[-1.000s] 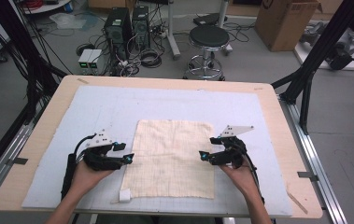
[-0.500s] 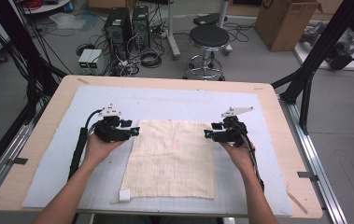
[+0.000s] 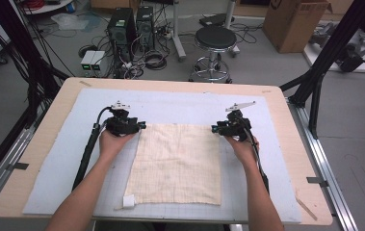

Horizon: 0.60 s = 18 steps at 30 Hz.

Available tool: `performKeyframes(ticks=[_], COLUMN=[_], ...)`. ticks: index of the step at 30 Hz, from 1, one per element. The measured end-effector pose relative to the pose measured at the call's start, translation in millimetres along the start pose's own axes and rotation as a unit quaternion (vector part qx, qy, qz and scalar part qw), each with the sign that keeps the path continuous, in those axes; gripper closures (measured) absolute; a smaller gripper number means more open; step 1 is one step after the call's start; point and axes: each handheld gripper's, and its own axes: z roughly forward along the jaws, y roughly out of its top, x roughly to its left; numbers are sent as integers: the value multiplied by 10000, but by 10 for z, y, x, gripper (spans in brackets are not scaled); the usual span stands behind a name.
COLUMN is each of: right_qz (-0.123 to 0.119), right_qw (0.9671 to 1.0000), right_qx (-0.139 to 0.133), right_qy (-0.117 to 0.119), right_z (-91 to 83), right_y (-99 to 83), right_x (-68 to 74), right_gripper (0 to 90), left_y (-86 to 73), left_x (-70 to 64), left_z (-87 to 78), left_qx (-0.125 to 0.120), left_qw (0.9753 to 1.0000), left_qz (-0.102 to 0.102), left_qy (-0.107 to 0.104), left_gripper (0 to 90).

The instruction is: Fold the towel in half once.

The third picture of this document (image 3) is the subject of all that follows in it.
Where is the wide black computer tower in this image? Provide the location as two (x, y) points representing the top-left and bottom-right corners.
(107, 8), (137, 62)

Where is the white foam mat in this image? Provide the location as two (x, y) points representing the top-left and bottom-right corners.
(22, 88), (303, 224)

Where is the grey device on board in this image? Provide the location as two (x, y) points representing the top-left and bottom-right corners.
(308, 22), (336, 46)

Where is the black sleeved gripper cable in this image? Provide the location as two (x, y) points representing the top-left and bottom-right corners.
(71, 106), (114, 192)

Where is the black round stool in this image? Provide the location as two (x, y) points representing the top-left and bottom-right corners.
(188, 25), (238, 85)

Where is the person's left hand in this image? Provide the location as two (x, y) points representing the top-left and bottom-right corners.
(97, 128), (138, 160)

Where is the white desk leg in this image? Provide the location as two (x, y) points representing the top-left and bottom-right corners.
(171, 0), (188, 62)
(224, 0), (241, 57)

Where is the aluminium rail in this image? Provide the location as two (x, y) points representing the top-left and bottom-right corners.
(287, 97), (359, 231)
(0, 128), (35, 219)

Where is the coil of black cables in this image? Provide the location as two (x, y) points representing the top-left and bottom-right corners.
(144, 51), (169, 71)

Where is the white power supply unit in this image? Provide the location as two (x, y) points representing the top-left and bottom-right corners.
(80, 50), (96, 77)
(90, 51), (107, 77)

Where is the cream cloth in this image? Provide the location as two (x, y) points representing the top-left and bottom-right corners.
(114, 123), (222, 211)

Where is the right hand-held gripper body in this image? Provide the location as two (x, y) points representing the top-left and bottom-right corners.
(217, 100), (257, 142)

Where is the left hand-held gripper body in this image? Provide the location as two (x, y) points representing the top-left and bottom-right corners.
(105, 100), (140, 137)

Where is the person's right hand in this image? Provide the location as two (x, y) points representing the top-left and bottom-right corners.
(222, 134), (261, 167)

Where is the black metal frame strut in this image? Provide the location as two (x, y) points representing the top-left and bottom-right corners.
(0, 0), (70, 129)
(279, 0), (365, 141)

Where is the cardboard box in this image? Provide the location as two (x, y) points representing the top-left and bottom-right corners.
(262, 0), (332, 54)

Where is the narrow black computer tower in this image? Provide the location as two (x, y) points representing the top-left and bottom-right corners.
(136, 5), (155, 52)

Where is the clear plastic bag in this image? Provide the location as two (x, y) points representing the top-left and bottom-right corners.
(50, 13), (90, 32)

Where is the thin wooden stick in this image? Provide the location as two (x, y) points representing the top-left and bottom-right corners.
(295, 195), (319, 221)

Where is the black device on board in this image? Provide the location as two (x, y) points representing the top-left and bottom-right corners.
(337, 44), (365, 73)

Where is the white round table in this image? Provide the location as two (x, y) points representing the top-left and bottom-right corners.
(22, 0), (75, 15)

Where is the grey metal bracket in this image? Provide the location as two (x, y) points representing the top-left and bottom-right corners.
(6, 162), (30, 171)
(306, 176), (328, 188)

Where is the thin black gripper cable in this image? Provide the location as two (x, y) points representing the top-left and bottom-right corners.
(241, 118), (271, 195)

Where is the flat black case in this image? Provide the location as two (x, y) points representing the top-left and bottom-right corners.
(198, 13), (236, 27)

